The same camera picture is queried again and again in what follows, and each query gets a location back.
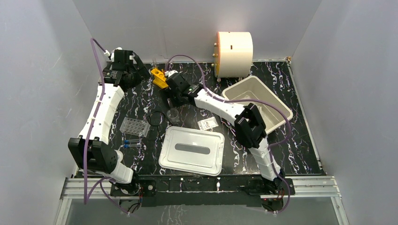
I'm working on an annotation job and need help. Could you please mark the small clear beaker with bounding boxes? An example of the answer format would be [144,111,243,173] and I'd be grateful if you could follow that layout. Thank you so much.
[166,108,179,123]

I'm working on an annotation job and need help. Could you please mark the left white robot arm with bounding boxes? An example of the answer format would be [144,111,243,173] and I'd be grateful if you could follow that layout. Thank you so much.
[68,48,150,195]

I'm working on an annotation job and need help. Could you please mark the aluminium frame rail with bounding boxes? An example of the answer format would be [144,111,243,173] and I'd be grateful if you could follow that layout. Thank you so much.
[60,176,341,200]

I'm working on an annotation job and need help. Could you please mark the blue capped tube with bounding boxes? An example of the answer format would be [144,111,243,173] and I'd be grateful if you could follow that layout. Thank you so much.
[123,143,141,148]
[124,139,141,144]

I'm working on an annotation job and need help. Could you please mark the small clear plastic bag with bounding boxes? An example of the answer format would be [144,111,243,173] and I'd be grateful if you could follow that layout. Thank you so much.
[198,117,218,131]

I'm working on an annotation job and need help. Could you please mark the blue capped tube lower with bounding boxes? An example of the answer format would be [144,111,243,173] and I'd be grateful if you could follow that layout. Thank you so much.
[123,143,141,148]

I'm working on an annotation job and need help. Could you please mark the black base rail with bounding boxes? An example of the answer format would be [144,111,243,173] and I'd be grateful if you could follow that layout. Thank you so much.
[111,174,296,210]

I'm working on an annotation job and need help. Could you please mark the purple cable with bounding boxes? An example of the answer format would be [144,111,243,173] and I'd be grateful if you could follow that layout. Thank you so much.
[83,37,131,215]
[164,55,293,213]

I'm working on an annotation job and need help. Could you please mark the yellow test tube rack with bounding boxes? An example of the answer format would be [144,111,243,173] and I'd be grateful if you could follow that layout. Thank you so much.
[150,68,168,89]

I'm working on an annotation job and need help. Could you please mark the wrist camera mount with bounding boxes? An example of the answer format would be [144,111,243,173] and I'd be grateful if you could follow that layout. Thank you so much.
[103,47,122,61]
[164,70,178,79]

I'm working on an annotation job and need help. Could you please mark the cream cylindrical device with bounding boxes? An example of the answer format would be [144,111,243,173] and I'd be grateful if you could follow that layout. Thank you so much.
[213,31,253,79]

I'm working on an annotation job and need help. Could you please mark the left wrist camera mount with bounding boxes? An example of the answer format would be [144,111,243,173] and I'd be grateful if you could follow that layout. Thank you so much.
[103,47,122,61]

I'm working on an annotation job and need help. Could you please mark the beige plastic bin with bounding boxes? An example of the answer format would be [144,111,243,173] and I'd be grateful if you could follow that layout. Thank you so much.
[222,75,293,134]

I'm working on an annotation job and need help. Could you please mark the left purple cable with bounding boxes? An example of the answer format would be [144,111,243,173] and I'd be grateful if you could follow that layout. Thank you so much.
[83,37,131,215]

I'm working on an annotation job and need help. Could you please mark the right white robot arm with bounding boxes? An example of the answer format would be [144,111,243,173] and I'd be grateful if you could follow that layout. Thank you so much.
[165,70,283,194]

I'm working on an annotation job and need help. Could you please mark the metal crucible tongs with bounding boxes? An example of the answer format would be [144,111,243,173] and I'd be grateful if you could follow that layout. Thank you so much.
[221,119,245,150]

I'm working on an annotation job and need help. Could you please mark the clear well plate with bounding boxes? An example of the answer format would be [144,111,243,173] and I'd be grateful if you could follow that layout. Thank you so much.
[120,117,150,137]

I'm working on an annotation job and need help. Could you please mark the black ring with rod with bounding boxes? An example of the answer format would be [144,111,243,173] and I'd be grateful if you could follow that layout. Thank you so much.
[146,111,164,145]

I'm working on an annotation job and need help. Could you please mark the blue capped tube upper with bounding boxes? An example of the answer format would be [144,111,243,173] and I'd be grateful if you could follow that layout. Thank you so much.
[124,139,141,144]

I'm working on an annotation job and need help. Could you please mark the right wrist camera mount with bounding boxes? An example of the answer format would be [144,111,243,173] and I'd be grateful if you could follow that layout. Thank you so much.
[164,70,178,79]

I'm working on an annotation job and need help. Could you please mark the white bin lid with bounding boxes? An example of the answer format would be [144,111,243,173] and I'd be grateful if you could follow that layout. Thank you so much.
[159,126,225,176]

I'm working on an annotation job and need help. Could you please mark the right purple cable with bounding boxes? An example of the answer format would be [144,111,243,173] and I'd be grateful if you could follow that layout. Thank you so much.
[164,55,293,213]

